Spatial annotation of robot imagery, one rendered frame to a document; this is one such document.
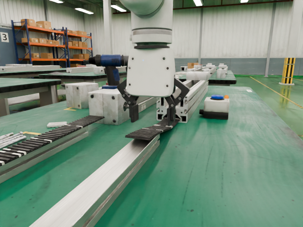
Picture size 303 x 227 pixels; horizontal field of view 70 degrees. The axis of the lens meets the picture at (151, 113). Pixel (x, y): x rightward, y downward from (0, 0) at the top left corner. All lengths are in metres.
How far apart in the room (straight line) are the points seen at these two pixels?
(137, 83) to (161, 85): 0.05
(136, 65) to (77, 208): 0.30
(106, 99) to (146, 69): 0.24
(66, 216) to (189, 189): 0.18
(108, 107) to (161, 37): 0.30
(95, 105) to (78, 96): 0.24
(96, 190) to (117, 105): 0.39
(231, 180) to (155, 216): 0.15
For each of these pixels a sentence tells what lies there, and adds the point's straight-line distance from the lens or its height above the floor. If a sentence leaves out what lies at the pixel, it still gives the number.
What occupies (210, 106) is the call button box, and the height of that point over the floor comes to 0.82.
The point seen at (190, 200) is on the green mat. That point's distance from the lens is 0.33.
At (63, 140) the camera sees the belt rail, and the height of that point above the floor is 0.80.
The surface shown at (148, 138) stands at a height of 0.83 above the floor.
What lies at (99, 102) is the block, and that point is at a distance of 0.67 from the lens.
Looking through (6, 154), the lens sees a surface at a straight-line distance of 0.45.
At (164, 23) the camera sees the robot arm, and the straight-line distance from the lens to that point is 0.45.
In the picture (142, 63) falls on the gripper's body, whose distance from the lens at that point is 0.46.
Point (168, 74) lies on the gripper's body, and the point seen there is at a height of 0.94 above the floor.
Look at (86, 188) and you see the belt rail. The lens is 0.30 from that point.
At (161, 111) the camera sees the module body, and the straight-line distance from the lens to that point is 0.70.
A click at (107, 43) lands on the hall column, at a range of 12.07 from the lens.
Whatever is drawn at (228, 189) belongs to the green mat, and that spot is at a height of 0.78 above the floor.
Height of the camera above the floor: 0.97
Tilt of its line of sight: 14 degrees down
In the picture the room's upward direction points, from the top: straight up
